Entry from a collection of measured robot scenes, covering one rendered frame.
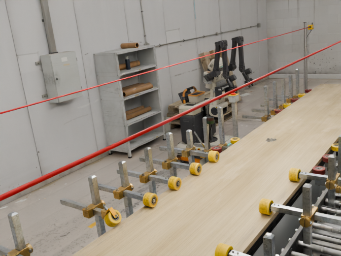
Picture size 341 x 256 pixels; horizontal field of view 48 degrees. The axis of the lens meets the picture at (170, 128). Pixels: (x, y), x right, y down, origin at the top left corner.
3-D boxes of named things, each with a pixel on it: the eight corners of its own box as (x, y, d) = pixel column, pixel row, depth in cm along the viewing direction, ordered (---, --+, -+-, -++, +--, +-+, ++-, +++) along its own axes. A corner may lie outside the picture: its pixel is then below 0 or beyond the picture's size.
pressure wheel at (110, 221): (109, 230, 211) (101, 217, 212) (119, 222, 217) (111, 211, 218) (114, 226, 207) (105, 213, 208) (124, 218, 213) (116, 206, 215)
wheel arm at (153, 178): (116, 173, 275) (115, 169, 274) (120, 171, 277) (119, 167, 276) (173, 185, 245) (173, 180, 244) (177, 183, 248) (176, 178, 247)
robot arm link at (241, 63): (239, 36, 490) (236, 37, 482) (244, 36, 487) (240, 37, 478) (241, 70, 502) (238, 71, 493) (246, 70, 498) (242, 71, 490)
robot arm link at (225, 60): (223, 40, 457) (219, 41, 449) (228, 40, 454) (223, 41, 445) (226, 76, 469) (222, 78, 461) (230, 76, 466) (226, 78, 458)
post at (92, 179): (100, 250, 233) (87, 176, 219) (104, 247, 235) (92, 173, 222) (104, 251, 231) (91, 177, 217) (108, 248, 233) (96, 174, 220)
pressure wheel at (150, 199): (152, 197, 234) (146, 208, 230) (147, 189, 229) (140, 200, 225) (160, 198, 230) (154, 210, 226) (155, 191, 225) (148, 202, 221)
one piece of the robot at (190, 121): (181, 151, 530) (175, 91, 507) (202, 139, 571) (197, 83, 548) (202, 154, 510) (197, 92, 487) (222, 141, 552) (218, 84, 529)
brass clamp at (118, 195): (113, 198, 240) (111, 190, 238) (127, 189, 250) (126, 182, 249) (120, 199, 236) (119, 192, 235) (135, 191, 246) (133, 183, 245)
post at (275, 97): (273, 123, 442) (272, 81, 429) (275, 122, 445) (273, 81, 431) (276, 123, 440) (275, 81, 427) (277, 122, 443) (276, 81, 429)
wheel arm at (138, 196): (90, 188, 256) (89, 183, 255) (94, 186, 258) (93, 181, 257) (149, 202, 226) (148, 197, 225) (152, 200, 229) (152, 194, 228)
